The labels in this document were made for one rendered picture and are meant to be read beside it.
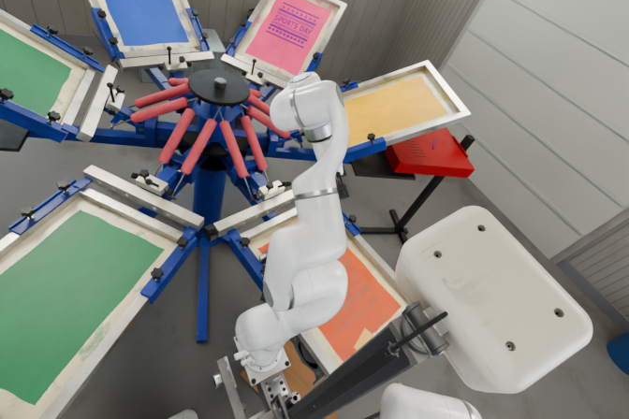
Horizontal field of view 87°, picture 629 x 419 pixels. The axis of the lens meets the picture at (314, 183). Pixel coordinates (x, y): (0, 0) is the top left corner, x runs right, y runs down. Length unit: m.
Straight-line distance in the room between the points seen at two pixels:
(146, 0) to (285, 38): 0.92
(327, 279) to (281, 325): 0.19
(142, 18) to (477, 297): 2.42
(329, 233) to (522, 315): 0.31
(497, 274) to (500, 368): 0.11
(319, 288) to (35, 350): 1.05
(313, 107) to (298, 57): 1.95
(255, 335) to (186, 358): 1.59
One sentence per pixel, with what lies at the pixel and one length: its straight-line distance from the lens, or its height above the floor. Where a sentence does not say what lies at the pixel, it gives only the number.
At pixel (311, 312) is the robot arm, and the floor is 1.64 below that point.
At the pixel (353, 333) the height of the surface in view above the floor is 0.95.
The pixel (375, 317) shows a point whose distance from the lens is 1.64.
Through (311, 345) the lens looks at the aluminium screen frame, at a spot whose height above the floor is 0.99.
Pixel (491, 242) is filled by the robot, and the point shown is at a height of 2.02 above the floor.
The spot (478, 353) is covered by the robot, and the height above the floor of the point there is 1.97.
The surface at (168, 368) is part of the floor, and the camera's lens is 2.39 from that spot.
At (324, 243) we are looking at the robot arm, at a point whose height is 1.84.
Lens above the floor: 2.31
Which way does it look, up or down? 44 degrees down
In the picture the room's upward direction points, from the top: 23 degrees clockwise
